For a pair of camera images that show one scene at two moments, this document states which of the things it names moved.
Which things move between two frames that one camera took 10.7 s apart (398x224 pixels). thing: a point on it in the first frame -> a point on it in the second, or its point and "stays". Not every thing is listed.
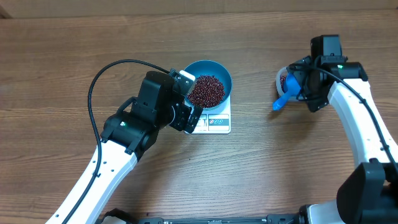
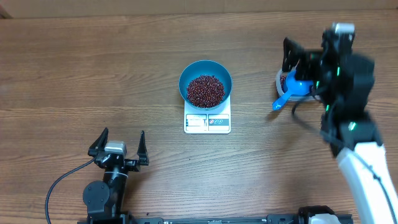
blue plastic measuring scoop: x=292 y=88 stays
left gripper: x=184 y=111 -> x=101 y=140
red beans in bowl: x=207 y=91 stays
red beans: x=282 y=79 stays
